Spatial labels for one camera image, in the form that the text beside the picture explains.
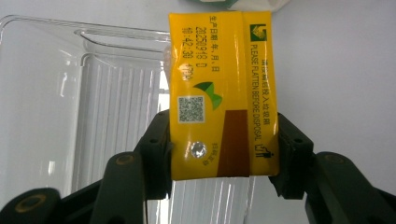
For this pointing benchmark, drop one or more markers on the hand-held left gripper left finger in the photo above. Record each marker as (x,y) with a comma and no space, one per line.
(157,168)

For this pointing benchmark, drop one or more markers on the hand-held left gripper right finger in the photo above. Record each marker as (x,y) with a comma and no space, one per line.
(292,161)

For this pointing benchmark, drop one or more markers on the yellow juice carton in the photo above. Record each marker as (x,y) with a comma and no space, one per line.
(224,77)

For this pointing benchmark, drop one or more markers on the clear plastic tray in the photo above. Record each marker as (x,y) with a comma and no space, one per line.
(46,93)

